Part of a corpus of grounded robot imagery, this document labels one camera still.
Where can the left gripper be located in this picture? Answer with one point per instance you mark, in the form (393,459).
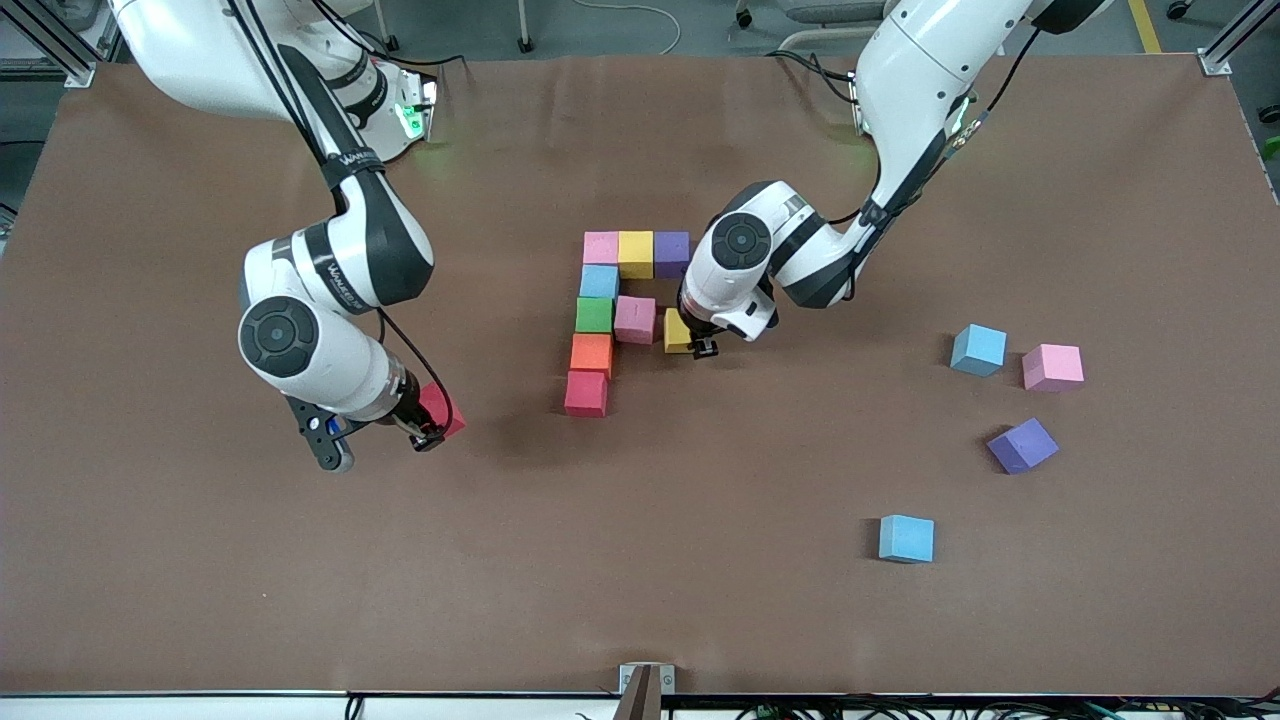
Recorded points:
(698,334)

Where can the yellow foam cube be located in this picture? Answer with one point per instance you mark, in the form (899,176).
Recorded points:
(636,253)
(675,335)

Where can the metal table edge bracket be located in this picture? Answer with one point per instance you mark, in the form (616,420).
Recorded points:
(665,678)

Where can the pink foam cube with slit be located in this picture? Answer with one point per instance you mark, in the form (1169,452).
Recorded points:
(635,318)

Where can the white table edge rail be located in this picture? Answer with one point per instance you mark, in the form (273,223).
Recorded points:
(200,708)

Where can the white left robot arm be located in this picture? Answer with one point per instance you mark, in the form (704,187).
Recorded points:
(740,270)

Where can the aluminium frame post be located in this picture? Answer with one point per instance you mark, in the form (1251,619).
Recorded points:
(72,68)
(1215,62)

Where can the purple foam cube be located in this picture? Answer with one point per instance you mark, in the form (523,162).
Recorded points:
(671,255)
(1022,445)

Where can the orange foam cube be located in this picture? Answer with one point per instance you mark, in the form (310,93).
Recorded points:
(591,353)

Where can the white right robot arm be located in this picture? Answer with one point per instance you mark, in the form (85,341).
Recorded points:
(330,360)

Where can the green foam cube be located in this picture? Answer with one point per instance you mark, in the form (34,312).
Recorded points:
(594,315)

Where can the blue foam cube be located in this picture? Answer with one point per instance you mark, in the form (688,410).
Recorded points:
(978,349)
(599,281)
(906,538)

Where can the red foam cube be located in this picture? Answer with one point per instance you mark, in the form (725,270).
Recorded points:
(585,393)
(445,408)

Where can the white tubular stand legs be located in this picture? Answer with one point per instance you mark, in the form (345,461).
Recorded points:
(810,35)

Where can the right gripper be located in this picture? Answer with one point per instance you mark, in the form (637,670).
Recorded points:
(409,413)

